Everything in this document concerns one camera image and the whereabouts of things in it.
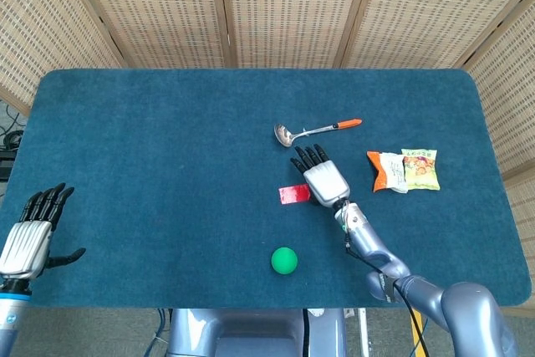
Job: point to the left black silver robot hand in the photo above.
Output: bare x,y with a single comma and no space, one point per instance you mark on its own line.
23,248

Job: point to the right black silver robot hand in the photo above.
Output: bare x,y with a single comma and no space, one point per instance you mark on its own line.
326,181

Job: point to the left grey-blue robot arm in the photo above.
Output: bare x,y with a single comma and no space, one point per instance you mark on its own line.
10,315

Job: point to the orange white snack bag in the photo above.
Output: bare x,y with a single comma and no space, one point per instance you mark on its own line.
383,173

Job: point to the black floor device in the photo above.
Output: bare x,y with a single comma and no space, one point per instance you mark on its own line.
5,164

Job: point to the green ball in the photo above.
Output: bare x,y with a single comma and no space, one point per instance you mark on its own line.
284,260

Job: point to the green snack bag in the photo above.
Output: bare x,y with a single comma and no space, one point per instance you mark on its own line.
421,171

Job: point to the blue carpet table mat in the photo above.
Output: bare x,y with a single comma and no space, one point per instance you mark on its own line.
167,164

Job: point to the grey-blue robot torso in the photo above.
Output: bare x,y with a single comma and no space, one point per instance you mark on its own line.
251,332

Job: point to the woven bamboo folding screen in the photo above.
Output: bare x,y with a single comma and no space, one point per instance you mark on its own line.
292,10

